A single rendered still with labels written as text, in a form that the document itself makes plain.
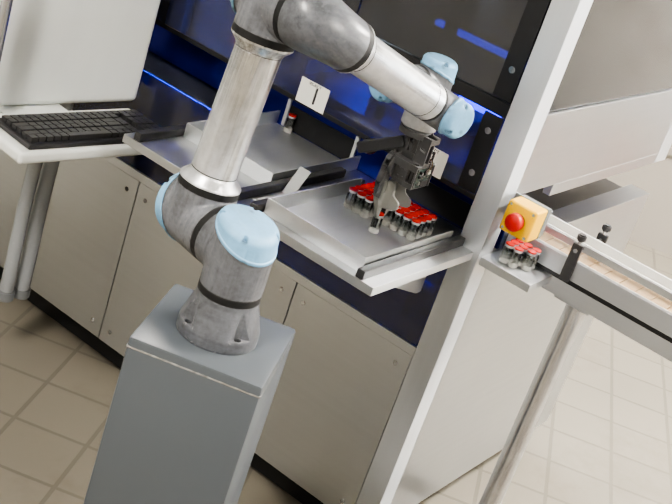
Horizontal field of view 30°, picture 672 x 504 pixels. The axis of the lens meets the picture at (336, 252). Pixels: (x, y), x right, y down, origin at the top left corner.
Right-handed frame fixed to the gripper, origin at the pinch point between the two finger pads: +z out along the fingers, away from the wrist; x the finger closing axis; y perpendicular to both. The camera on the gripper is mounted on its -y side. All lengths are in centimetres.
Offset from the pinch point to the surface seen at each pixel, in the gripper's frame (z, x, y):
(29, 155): 13, -38, -64
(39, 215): 50, -1, -93
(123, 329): 77, 18, -71
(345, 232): 5.2, -7.3, -1.8
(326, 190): 3.0, 1.3, -14.5
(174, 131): 4, -11, -49
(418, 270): 5.4, -4.3, 15.6
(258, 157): 5.1, 2.8, -35.1
